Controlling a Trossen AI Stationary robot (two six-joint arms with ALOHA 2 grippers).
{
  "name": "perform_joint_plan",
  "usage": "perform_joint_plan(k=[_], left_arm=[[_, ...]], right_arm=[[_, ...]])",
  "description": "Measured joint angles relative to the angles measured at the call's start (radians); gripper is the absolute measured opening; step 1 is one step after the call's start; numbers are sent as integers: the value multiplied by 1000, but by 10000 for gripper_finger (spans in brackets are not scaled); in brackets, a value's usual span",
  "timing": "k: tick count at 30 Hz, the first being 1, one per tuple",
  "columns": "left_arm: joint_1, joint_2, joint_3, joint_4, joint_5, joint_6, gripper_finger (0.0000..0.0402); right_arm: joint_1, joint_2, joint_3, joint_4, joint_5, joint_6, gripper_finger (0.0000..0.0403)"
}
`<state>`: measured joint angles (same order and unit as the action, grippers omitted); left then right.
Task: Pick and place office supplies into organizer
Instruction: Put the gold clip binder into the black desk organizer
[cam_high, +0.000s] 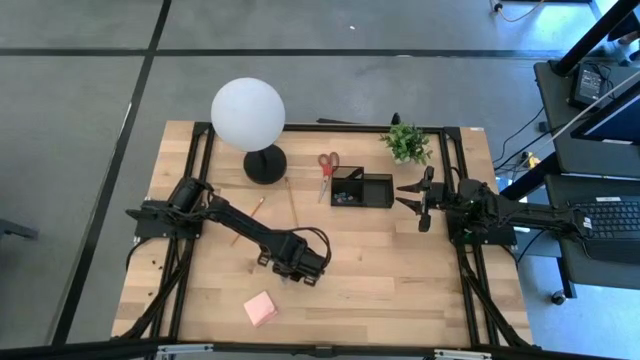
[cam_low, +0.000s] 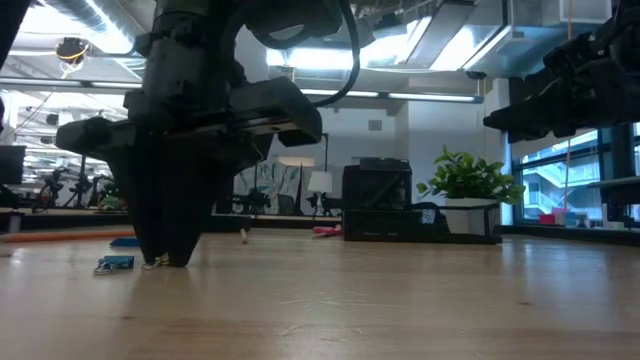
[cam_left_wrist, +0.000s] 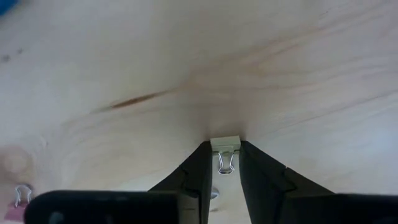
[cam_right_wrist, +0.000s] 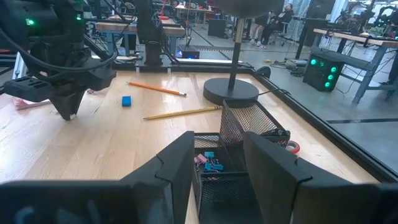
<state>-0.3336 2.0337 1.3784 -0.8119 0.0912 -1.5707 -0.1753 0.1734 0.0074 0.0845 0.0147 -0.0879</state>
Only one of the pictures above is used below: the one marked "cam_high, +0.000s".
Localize black desk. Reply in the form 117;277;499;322
532;58;640;180
543;173;640;291

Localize orange pencil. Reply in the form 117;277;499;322
230;196;266;247

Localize black mesh desk organizer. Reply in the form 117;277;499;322
329;165;396;210

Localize white cable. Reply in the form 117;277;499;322
532;69;640;156

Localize pink sticky note pad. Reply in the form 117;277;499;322
243;290;279;329

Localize computer monitor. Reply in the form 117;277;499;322
569;79;640;146

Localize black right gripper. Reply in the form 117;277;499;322
395;165;448;234

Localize black rig crossbar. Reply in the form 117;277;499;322
0;338;640;360

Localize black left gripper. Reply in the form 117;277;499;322
256;233;330;288

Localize green plant in white pot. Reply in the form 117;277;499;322
378;122;434;167

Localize natural wood pencil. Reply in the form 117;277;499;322
284;175;300;229

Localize black metal beam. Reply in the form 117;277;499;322
551;0;640;77
499;152;561;207

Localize black keyboard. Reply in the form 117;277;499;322
567;197;640;265

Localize small black electronic box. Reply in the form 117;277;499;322
568;62;610;110

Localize red-handled scissors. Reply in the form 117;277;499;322
317;151;341;204

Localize grey chair leg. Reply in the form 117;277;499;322
0;218;40;242

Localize white globe table lamp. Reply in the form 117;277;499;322
210;77;289;185

